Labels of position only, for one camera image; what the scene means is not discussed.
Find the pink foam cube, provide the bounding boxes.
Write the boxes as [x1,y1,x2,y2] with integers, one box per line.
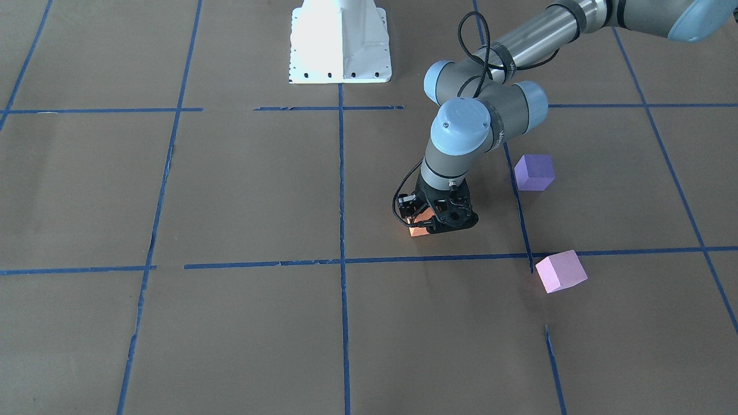
[535,250,588,293]

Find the orange foam cube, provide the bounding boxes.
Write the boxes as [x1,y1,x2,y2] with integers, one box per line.
[409,209,434,238]

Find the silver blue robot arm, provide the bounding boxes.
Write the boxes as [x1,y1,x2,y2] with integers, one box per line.
[393,1,736,234]

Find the purple foam cube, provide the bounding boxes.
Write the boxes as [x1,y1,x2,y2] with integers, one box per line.
[514,153,556,191]

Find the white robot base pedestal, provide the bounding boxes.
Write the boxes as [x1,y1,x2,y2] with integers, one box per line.
[288,1,393,84]

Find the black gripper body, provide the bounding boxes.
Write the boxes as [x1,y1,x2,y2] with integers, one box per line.
[416,176,479,233]

